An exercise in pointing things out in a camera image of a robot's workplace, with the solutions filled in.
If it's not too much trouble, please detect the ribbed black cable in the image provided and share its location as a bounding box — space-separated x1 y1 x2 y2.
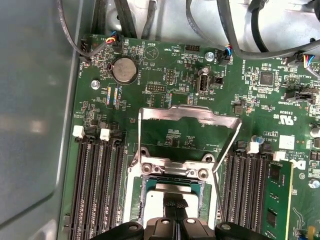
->
184 0 232 55

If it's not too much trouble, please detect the CPU socket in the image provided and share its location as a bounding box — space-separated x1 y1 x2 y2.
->
123 147 221 226

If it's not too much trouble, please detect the grey fan cable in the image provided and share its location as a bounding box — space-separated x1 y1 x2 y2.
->
56 0 101 63

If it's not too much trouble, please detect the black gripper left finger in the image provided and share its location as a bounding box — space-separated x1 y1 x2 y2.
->
91 199 178 240

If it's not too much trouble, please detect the silver coin battery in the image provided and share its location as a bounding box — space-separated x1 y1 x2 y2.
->
109 57 139 85

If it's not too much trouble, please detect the metal socket cover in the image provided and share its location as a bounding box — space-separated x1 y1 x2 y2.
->
137 104 243 176

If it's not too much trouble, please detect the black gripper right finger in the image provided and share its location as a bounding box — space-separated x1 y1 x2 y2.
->
176 199 272 240

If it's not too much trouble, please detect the green motherboard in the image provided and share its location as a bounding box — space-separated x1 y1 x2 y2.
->
56 33 320 240

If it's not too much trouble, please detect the silver square CPU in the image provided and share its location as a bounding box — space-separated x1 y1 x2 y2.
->
141 176 204 223

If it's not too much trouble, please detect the green RAM stick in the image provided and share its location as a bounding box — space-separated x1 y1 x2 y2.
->
261 159 295 240

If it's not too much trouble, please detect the thick dark cable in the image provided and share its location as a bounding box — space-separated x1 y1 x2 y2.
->
216 0 320 61

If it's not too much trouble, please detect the wire locking lever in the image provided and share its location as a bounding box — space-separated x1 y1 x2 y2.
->
213 170 226 225

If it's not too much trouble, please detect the black RAM slot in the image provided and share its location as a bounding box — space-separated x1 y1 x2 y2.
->
222 149 240 226
98 142 115 231
234 149 253 232
248 149 268 235
111 142 127 228
83 141 102 240
69 139 88 240

